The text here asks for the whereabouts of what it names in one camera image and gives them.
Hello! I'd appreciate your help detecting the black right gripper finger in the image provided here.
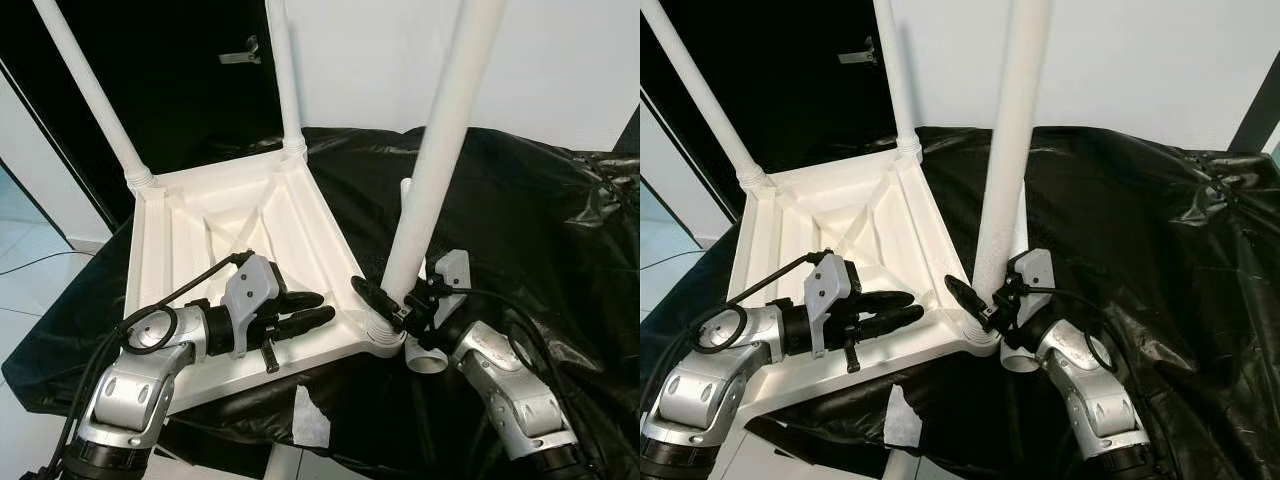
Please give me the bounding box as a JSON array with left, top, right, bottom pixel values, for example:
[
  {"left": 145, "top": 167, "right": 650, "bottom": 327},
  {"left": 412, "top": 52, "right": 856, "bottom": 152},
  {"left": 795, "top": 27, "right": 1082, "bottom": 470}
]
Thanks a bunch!
[
  {"left": 945, "top": 275, "right": 991, "bottom": 321},
  {"left": 350, "top": 276, "right": 403, "bottom": 321}
]

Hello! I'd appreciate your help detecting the white plastic children table top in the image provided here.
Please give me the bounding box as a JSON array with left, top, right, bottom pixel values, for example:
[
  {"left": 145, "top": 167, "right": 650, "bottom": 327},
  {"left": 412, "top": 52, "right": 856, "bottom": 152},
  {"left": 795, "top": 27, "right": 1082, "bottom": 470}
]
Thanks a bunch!
[
  {"left": 122, "top": 150, "right": 406, "bottom": 413},
  {"left": 725, "top": 150, "right": 1001, "bottom": 411}
]

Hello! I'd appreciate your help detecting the white tapered table leg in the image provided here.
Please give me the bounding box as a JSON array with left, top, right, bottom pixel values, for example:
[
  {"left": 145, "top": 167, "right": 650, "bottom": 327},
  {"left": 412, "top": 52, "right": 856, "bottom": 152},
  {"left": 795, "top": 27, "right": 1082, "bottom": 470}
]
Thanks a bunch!
[
  {"left": 365, "top": 0, "right": 509, "bottom": 349},
  {"left": 965, "top": 0, "right": 1053, "bottom": 346},
  {"left": 264, "top": 0, "right": 309, "bottom": 159},
  {"left": 30, "top": 0, "right": 159, "bottom": 196},
  {"left": 1000, "top": 188, "right": 1041, "bottom": 376},
  {"left": 400, "top": 178, "right": 451, "bottom": 376},
  {"left": 872, "top": 0, "right": 923, "bottom": 161},
  {"left": 640, "top": 0, "right": 773, "bottom": 196}
]

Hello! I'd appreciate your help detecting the black plastic cover sheet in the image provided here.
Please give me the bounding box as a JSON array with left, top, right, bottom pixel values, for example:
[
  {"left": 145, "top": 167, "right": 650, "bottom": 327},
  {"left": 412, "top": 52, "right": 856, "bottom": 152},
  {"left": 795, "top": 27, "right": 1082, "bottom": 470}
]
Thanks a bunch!
[
  {"left": 0, "top": 125, "right": 641, "bottom": 480},
  {"left": 640, "top": 125, "right": 1280, "bottom": 480}
]

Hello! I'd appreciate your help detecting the black door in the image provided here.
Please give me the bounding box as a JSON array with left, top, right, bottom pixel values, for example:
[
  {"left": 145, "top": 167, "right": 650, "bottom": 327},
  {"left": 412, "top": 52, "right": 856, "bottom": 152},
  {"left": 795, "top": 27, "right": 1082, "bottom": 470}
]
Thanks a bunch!
[
  {"left": 0, "top": 0, "right": 281, "bottom": 226},
  {"left": 640, "top": 0, "right": 891, "bottom": 241}
]

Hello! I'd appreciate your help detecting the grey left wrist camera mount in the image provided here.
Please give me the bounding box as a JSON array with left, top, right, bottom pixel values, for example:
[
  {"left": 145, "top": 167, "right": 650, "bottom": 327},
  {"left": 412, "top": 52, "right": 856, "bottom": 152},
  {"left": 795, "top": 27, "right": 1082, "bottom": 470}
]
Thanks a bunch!
[
  {"left": 222, "top": 253, "right": 291, "bottom": 359},
  {"left": 805, "top": 255, "right": 861, "bottom": 359}
]

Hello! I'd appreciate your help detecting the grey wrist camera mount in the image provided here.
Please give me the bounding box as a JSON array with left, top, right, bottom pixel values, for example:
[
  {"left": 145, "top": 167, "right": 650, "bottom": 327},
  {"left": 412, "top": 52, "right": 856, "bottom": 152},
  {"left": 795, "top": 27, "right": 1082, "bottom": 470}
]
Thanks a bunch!
[
  {"left": 1008, "top": 248, "right": 1054, "bottom": 301},
  {"left": 222, "top": 253, "right": 291, "bottom": 359},
  {"left": 425, "top": 248, "right": 471, "bottom": 296},
  {"left": 805, "top": 255, "right": 861, "bottom": 359}
]

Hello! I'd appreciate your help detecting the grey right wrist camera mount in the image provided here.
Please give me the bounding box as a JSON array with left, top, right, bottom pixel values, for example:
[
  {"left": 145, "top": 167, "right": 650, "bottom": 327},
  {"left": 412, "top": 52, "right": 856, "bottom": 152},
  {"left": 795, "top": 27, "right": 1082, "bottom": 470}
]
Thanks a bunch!
[
  {"left": 1008, "top": 248, "right": 1054, "bottom": 301},
  {"left": 425, "top": 248, "right": 471, "bottom": 296}
]

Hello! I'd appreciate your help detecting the black floor cable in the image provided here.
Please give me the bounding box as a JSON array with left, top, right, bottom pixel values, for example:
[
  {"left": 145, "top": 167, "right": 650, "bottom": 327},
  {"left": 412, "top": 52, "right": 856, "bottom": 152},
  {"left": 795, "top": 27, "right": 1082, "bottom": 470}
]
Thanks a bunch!
[
  {"left": 0, "top": 250, "right": 98, "bottom": 277},
  {"left": 640, "top": 248, "right": 706, "bottom": 271}
]

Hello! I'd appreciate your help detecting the silver door handle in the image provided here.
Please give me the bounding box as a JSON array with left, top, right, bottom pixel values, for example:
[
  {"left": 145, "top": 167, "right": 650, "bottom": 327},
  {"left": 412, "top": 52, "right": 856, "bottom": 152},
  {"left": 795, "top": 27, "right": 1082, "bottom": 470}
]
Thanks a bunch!
[
  {"left": 838, "top": 35, "right": 881, "bottom": 66},
  {"left": 220, "top": 35, "right": 263, "bottom": 66}
]

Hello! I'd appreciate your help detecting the dark window frame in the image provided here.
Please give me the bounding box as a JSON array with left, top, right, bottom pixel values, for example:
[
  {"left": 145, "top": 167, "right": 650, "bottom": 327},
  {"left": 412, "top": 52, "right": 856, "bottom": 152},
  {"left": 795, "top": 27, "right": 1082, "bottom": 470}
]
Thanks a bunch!
[
  {"left": 1230, "top": 70, "right": 1280, "bottom": 156},
  {"left": 615, "top": 105, "right": 641, "bottom": 156}
]

